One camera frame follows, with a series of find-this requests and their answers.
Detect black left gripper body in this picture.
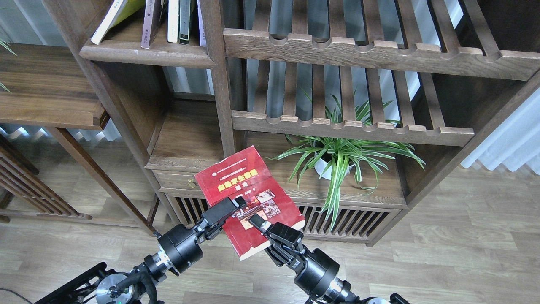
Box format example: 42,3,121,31
154,198,241,275

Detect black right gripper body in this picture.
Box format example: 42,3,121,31
264,223,340,298

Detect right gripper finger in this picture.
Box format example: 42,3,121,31
249,214,272,234

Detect red book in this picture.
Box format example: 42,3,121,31
195,146,305,260

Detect maroon book white characters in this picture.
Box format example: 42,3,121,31
140,0,167,49

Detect yellow green book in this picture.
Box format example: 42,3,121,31
91,0,146,45

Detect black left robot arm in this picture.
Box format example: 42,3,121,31
39,198,246,304

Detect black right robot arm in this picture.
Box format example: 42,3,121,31
249,214,407,304

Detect white plant pot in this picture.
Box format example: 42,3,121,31
314,153,354,180

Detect spider plant green leaves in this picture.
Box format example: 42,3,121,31
270,91,426,231

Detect dark wooden bookshelf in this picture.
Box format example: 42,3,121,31
44,0,539,246

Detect pale upright book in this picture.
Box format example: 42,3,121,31
197,0,208,48

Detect white upright book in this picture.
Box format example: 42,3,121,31
167,0,180,43

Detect wooden side table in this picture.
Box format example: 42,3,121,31
1,43,158,234

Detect white curtain right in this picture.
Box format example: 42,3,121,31
461,89,540,174

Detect black floor cable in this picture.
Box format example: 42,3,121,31
0,288,33,304

